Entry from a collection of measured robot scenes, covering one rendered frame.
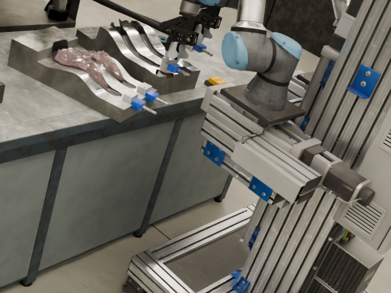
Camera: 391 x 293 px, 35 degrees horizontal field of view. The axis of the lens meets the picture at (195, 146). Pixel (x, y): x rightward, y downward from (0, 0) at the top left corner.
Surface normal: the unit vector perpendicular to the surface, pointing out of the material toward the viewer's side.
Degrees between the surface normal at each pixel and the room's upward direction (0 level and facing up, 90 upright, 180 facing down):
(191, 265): 0
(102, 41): 90
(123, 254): 0
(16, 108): 0
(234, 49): 96
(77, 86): 90
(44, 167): 90
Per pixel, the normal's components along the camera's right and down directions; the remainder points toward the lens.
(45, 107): 0.29, -0.83
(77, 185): 0.72, 0.52
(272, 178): -0.65, 0.19
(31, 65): -0.40, 0.34
